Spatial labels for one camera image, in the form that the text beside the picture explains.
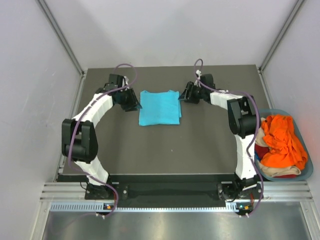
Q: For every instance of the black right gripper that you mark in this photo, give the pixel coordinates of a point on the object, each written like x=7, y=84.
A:
x=190, y=87

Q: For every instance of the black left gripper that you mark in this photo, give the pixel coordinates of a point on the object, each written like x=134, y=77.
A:
x=133, y=103

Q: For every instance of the cyan t shirt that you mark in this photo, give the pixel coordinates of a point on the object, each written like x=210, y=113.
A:
x=162, y=108

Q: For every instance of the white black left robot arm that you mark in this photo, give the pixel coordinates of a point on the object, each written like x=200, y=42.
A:
x=79, y=141

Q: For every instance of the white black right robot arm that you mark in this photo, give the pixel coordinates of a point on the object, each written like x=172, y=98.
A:
x=242, y=117

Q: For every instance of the red t shirt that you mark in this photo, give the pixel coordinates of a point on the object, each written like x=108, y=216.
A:
x=273, y=172

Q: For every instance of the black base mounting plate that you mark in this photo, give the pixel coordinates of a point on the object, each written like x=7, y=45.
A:
x=169, y=190

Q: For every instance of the orange t shirt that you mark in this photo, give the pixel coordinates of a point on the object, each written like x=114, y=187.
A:
x=285, y=148

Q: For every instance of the blue laundry basket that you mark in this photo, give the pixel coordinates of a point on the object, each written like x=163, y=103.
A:
x=308, y=170

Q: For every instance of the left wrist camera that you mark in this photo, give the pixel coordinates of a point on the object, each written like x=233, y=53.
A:
x=125, y=82

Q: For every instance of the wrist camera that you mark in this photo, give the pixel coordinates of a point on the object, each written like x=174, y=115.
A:
x=197, y=82
x=125, y=82

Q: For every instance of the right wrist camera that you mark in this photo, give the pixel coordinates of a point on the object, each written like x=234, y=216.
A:
x=197, y=82

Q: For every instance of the white slotted cable duct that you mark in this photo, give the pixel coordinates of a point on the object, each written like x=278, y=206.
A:
x=102, y=207

